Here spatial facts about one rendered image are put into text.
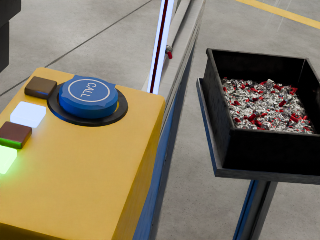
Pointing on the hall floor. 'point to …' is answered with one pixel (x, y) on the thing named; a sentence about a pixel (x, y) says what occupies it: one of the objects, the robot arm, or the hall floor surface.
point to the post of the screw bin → (255, 210)
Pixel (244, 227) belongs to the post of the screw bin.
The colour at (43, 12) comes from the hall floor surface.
